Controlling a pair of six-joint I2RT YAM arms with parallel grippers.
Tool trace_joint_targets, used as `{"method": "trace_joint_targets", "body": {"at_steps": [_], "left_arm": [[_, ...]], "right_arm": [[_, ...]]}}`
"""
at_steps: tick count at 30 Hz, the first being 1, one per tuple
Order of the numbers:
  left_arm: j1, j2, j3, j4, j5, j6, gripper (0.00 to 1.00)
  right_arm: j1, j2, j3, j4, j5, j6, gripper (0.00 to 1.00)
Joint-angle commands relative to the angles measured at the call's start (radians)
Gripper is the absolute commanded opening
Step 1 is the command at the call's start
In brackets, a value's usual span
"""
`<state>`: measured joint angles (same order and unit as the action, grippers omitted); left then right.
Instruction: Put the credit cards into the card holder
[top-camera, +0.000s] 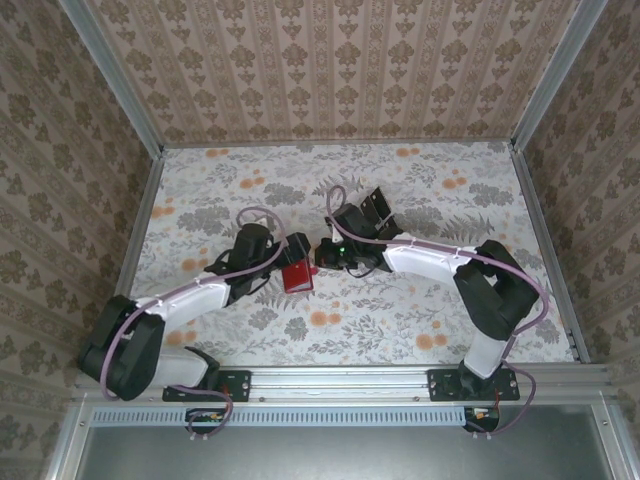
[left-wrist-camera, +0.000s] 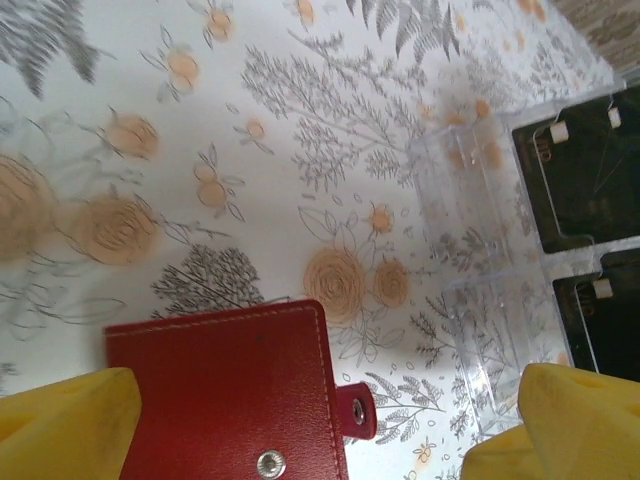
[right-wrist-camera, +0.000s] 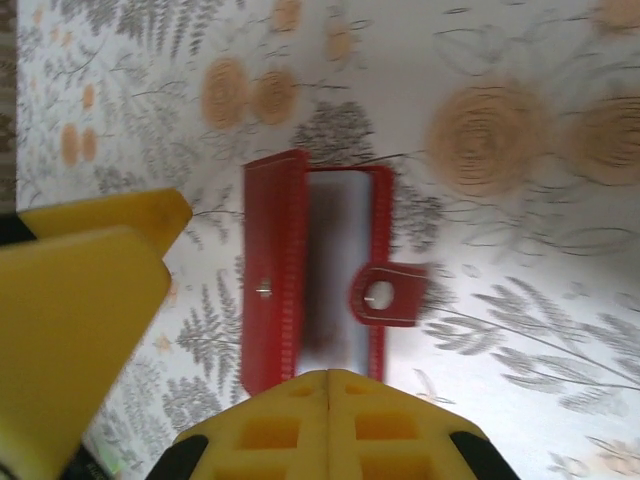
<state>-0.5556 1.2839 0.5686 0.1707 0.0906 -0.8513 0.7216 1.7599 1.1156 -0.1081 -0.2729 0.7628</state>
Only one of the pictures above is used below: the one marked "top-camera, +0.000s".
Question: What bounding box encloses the white slotted cable duct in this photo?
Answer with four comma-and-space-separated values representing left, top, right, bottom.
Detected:
92, 407, 469, 428

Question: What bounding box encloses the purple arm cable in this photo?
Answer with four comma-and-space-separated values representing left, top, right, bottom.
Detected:
324, 184, 551, 441
101, 207, 289, 442

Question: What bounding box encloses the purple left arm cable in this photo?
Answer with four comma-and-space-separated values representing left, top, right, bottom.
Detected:
101, 207, 289, 442

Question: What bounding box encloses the aluminium frame bar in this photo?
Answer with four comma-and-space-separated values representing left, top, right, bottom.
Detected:
592, 394, 640, 480
42, 394, 94, 480

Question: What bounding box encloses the aluminium side rail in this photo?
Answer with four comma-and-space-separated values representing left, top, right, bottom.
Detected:
94, 147, 166, 366
510, 144, 592, 364

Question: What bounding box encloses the grey metal panel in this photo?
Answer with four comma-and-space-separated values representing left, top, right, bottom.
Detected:
74, 405, 619, 480

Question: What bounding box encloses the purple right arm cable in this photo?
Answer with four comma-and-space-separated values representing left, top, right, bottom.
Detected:
324, 184, 551, 441

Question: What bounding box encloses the red leather card holder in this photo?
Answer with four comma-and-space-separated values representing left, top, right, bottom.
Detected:
280, 259, 319, 294

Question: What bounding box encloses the thin aluminium end rail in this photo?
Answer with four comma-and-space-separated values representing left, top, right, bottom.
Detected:
162, 139, 516, 149

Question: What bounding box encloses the aluminium mounting rail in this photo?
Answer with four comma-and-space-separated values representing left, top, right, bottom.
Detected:
74, 364, 619, 404

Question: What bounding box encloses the aluminium corner post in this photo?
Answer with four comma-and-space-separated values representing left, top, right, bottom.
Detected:
55, 0, 165, 159
512, 0, 611, 151

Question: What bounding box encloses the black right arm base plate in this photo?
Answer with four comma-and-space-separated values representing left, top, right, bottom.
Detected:
428, 368, 521, 402

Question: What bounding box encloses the floral tablecloth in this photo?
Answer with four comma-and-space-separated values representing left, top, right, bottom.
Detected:
107, 141, 576, 367

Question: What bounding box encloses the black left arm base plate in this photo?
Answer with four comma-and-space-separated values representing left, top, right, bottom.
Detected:
162, 369, 251, 403

